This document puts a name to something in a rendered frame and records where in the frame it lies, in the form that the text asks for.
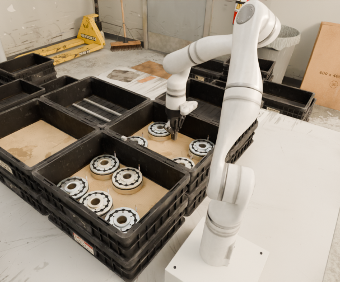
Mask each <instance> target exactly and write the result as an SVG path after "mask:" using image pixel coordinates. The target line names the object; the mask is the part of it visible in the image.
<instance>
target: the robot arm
mask: <svg viewBox="0 0 340 282"><path fill-rule="evenodd" d="M280 29H281V24H280V21H279V19H278V18H277V17H276V16H275V15H274V14H273V13H272V12H271V11H270V10H269V9H268V8H267V6H265V5H264V4H263V3H262V2H260V1H257V0H249V1H247V2H246V3H244V4H243V5H242V6H241V8H240V9H239V11H238V12H237V15H236V17H235V21H234V26H233V33H232V34H231V35H217V36H208V37H204V38H202V39H199V40H197V41H195V42H193V43H191V44H190V45H188V46H186V47H184V48H182V49H180V50H177V51H175V52H173V53H170V54H168V55H167V56H166V57H165V58H164V60H163V63H162V65H163V68H164V70H165V71H166V72H167V73H169V74H172V76H171V77H170V78H169V79H168V80H167V88H166V114H167V116H168V117H167V124H166V125H164V126H163V128H164V129H165V130H166V131H167V132H168V133H170V134H171V139H172V140H177V137H178V131H179V129H181V127H182V124H183V122H184V120H185V117H186V115H188V114H189V113H190V112H192V111H193V110H194V109H196V108H197V102H196V101H189V102H187V101H186V97H185V90H186V82H187V79H188V76H189V72H190V69H191V67H192V66H195V65H199V64H201V63H204V62H206V61H209V60H211V59H214V58H217V57H220V56H223V55H228V54H231V59H230V66H229V73H228V77H227V83H226V88H225V93H224V97H223V103H222V110H221V117H220V125H219V129H218V135H217V140H216V145H215V149H214V153H213V157H212V161H211V166H210V169H209V173H208V179H207V185H206V193H207V196H208V197H209V198H210V199H211V201H210V202H209V205H208V209H207V215H206V220H205V223H204V228H203V234H202V239H201V244H200V248H199V253H200V256H201V258H202V259H203V260H204V261H205V262H206V263H207V264H209V265H211V266H227V267H228V265H229V264H230V263H229V262H230V258H231V255H232V252H233V249H234V248H235V242H236V238H237V235H238V232H239V229H240V226H241V222H242V220H243V217H244V214H245V211H246V209H247V207H248V204H249V201H250V199H251V196H252V195H253V191H254V187H255V172H254V170H253V169H252V168H250V167H246V166H241V165H236V164H231V163H225V157H226V155H227V153H228V151H229V150H230V148H231V147H232V145H233V144H234V143H235V142H236V140H237V139H238V138H239V137H240V136H241V135H242V133H243V132H244V131H246V130H247V128H248V127H250V126H251V124H252V123H253V122H254V121H255V120H256V118H257V117H258V115H259V111H260V104H261V100H262V93H263V84H262V76H261V73H260V68H259V63H258V57H257V48H261V47H264V46H266V45H268V44H270V43H271V42H273V41H274V40H275V39H276V37H277V36H278V34H279V33H280Z"/></svg>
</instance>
